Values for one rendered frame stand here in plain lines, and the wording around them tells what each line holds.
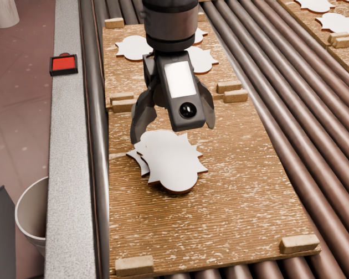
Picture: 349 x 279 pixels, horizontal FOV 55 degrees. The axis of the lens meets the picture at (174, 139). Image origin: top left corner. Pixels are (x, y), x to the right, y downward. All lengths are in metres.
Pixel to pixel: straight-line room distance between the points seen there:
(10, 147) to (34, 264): 0.79
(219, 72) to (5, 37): 2.65
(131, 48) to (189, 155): 0.46
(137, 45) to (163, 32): 0.58
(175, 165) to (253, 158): 0.17
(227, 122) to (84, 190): 0.35
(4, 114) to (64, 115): 1.63
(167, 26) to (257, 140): 0.38
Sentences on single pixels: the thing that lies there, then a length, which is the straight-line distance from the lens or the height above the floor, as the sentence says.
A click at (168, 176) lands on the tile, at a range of 0.63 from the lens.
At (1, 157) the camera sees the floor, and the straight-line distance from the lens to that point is 2.19.
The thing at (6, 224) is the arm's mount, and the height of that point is 0.92.
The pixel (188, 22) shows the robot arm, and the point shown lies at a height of 1.26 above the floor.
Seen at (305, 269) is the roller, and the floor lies 0.92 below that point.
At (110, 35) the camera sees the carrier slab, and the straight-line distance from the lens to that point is 1.12.
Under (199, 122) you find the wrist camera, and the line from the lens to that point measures 0.45.
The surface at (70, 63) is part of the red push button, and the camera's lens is 1.02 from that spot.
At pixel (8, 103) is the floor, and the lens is 2.56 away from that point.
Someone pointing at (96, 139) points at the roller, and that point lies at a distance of 0.78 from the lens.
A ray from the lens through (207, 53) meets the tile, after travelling 1.00.
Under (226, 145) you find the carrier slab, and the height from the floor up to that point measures 0.94.
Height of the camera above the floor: 1.46
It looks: 46 degrees down
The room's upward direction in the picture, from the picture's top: straight up
